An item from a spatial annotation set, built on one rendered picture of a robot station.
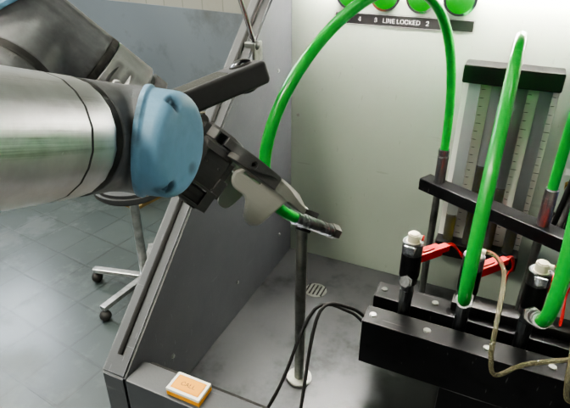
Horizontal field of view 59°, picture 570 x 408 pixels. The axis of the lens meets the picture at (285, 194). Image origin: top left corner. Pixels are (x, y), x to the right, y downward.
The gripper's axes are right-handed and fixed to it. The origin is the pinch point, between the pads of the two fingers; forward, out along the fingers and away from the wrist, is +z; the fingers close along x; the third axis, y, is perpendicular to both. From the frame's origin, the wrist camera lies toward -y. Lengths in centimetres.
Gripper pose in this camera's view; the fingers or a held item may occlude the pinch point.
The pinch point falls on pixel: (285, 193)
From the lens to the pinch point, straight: 59.9
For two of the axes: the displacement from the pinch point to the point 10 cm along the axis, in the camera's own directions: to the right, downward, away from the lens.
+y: -5.6, 8.2, -1.1
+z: 6.8, 5.3, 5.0
